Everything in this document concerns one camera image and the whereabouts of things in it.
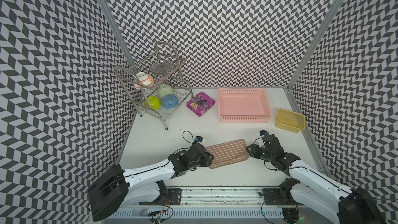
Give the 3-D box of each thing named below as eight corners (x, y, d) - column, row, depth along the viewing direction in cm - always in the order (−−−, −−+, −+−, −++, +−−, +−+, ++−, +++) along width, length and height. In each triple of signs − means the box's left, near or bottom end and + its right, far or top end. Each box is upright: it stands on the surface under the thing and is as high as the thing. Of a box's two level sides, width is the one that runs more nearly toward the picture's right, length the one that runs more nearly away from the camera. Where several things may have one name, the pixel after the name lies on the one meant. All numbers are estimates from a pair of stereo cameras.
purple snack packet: (187, 107, 110) (186, 102, 106) (202, 95, 117) (202, 90, 113) (200, 118, 104) (200, 114, 100) (216, 105, 111) (216, 101, 107)
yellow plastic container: (273, 126, 101) (277, 121, 95) (276, 110, 109) (279, 104, 103) (300, 135, 97) (305, 129, 91) (300, 118, 105) (305, 112, 100)
